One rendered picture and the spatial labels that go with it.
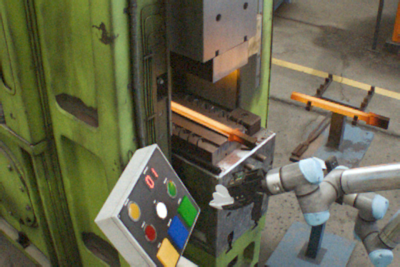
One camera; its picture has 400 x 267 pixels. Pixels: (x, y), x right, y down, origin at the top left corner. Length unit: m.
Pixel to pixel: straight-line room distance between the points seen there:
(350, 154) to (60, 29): 1.36
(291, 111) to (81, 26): 2.56
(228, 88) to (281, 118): 1.75
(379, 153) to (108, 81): 2.50
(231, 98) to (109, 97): 0.73
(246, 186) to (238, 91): 0.79
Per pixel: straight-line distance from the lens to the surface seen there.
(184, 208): 1.66
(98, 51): 1.66
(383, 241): 1.76
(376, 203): 1.79
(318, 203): 1.50
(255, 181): 1.51
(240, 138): 2.01
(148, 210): 1.52
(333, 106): 2.19
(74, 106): 2.00
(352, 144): 2.47
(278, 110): 4.08
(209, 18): 1.68
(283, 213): 3.18
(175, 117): 2.14
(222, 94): 2.31
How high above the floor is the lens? 2.16
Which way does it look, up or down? 35 degrees down
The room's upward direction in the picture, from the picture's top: straight up
